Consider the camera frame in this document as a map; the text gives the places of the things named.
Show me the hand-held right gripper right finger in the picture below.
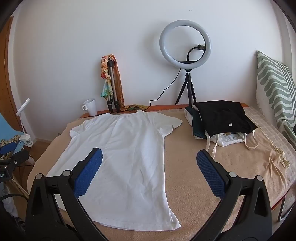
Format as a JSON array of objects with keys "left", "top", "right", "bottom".
[{"left": 196, "top": 149, "right": 273, "bottom": 241}]

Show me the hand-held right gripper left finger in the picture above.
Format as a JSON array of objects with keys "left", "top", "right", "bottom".
[{"left": 25, "top": 147, "right": 109, "bottom": 241}]

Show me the white t-shirt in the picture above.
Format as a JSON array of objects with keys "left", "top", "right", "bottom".
[{"left": 46, "top": 110, "right": 183, "bottom": 232}]

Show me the beige blanket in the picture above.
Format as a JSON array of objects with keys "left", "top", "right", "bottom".
[{"left": 26, "top": 107, "right": 296, "bottom": 241}]

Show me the cream tote bag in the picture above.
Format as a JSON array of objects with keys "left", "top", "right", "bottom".
[{"left": 194, "top": 130, "right": 260, "bottom": 160}]

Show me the dark green folded garment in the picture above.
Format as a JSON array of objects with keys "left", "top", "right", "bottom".
[{"left": 192, "top": 111, "right": 207, "bottom": 139}]

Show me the black folded garment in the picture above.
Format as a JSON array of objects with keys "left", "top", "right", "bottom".
[{"left": 192, "top": 100, "right": 258, "bottom": 134}]

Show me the white mug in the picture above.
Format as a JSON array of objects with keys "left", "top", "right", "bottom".
[{"left": 81, "top": 99, "right": 97, "bottom": 116}]

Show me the beige checked cloth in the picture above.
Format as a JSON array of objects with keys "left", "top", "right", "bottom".
[{"left": 243, "top": 107, "right": 296, "bottom": 158}]

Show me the folded silver tripod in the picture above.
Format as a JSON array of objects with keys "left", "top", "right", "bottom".
[{"left": 106, "top": 59, "right": 121, "bottom": 113}]

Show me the small black tripod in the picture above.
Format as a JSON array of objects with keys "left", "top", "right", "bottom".
[{"left": 174, "top": 69, "right": 197, "bottom": 106}]

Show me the white desk lamp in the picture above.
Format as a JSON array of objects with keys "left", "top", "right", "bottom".
[{"left": 16, "top": 98, "right": 34, "bottom": 147}]

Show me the blue panel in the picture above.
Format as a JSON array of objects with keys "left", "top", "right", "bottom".
[{"left": 0, "top": 113, "right": 23, "bottom": 158}]

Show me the folded tripod with colourful scarf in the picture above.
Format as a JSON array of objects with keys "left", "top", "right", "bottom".
[{"left": 100, "top": 54, "right": 148, "bottom": 112}]

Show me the green patterned pillow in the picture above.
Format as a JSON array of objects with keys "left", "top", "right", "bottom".
[{"left": 256, "top": 51, "right": 296, "bottom": 146}]

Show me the wooden door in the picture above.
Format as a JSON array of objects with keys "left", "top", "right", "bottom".
[{"left": 0, "top": 16, "right": 23, "bottom": 130}]

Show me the beige strappy top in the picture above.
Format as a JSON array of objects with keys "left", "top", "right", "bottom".
[{"left": 259, "top": 124, "right": 290, "bottom": 186}]

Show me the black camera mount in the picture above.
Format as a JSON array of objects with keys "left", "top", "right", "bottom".
[{"left": 0, "top": 148, "right": 29, "bottom": 186}]

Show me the black power cable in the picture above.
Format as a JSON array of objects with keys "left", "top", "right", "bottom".
[{"left": 148, "top": 68, "right": 182, "bottom": 112}]

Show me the white ring light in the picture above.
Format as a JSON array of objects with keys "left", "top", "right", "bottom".
[{"left": 159, "top": 20, "right": 211, "bottom": 70}]

